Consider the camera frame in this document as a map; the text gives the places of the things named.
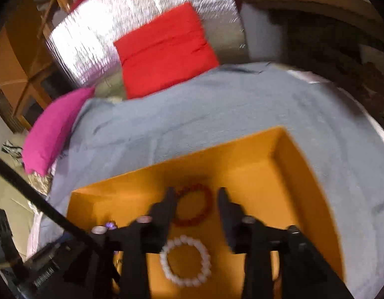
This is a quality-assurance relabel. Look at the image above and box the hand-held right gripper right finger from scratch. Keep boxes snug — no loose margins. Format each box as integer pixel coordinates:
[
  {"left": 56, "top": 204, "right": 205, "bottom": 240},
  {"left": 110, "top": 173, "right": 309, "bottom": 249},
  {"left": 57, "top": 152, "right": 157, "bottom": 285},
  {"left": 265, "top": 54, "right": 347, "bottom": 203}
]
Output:
[{"left": 217, "top": 187, "right": 351, "bottom": 299}]

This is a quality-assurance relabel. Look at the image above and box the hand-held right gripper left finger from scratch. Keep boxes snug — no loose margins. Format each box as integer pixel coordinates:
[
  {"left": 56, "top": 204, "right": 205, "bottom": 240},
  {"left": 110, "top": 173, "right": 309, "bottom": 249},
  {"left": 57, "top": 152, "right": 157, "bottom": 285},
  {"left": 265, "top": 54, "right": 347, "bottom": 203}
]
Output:
[{"left": 64, "top": 187, "right": 178, "bottom": 299}]

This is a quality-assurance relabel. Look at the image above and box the red bead bracelet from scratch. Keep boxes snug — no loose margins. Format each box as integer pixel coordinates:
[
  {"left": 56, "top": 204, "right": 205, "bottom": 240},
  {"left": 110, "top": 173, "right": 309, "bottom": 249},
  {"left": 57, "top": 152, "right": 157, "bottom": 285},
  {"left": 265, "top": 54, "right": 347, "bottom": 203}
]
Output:
[{"left": 172, "top": 183, "right": 214, "bottom": 227}]

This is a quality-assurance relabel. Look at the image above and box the orange cardboard box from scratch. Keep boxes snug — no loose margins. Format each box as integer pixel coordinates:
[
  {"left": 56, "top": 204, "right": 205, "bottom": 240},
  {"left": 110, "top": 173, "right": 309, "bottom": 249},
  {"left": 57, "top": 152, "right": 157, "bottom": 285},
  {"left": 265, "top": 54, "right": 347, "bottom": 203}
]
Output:
[{"left": 66, "top": 126, "right": 345, "bottom": 299}]

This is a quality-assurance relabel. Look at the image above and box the white bead bracelet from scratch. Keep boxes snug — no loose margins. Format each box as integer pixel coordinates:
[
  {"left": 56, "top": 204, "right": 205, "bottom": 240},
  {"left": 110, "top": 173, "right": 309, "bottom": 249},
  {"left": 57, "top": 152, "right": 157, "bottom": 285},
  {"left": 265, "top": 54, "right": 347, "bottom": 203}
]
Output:
[{"left": 159, "top": 236, "right": 212, "bottom": 288}]

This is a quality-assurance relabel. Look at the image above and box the pale pink sheet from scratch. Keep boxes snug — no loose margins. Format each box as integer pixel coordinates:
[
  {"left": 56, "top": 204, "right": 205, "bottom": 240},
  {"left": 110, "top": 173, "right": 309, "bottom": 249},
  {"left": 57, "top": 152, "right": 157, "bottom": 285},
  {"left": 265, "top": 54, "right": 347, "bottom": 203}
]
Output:
[{"left": 25, "top": 206, "right": 56, "bottom": 262}]

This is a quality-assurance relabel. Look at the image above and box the gold patterned cloth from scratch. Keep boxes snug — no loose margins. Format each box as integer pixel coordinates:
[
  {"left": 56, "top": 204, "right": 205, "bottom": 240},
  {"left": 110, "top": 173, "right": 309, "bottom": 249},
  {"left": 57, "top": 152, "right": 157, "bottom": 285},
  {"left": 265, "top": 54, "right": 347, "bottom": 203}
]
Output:
[{"left": 27, "top": 171, "right": 54, "bottom": 194}]

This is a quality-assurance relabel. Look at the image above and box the black white patterned cloth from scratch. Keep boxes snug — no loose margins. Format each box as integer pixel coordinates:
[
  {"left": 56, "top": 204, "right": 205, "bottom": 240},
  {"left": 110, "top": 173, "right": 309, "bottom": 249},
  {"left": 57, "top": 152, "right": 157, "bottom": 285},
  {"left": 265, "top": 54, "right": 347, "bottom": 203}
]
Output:
[{"left": 1, "top": 142, "right": 24, "bottom": 162}]

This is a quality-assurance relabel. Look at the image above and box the magenta pillow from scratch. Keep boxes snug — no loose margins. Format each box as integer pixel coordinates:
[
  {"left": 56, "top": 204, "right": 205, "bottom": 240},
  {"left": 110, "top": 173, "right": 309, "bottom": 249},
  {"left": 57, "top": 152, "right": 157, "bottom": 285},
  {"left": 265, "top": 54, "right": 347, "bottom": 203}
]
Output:
[{"left": 22, "top": 86, "right": 96, "bottom": 175}]

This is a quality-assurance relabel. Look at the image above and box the small red pillow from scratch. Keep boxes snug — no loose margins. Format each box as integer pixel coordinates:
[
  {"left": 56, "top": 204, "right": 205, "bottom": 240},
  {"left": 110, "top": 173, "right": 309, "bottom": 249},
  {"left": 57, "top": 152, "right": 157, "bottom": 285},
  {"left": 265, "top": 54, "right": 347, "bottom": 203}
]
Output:
[{"left": 114, "top": 2, "right": 220, "bottom": 99}]

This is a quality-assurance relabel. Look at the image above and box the silver foil insulation panel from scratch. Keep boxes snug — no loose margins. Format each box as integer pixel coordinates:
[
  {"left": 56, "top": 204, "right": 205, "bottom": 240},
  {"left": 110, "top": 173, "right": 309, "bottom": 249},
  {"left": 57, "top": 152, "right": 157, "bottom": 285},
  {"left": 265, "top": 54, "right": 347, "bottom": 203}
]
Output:
[{"left": 46, "top": 0, "right": 245, "bottom": 89}]

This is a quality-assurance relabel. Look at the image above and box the wooden cabinet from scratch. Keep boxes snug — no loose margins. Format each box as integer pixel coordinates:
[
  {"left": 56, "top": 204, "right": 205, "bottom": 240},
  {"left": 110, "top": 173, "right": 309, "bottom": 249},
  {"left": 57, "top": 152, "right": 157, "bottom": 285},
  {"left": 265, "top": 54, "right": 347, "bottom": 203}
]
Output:
[{"left": 0, "top": 0, "right": 68, "bottom": 128}]

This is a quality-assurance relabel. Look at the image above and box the wooden chair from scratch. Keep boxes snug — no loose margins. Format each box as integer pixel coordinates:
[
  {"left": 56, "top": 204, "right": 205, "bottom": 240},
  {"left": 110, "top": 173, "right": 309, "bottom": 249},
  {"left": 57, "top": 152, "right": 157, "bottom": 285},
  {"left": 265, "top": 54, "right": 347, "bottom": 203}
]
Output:
[{"left": 39, "top": 0, "right": 77, "bottom": 38}]

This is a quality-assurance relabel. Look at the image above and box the black cable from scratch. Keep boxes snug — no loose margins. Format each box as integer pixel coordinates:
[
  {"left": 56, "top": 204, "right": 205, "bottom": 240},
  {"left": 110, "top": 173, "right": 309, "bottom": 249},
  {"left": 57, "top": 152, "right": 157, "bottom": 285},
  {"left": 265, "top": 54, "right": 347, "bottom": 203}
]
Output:
[{"left": 0, "top": 153, "right": 122, "bottom": 285}]

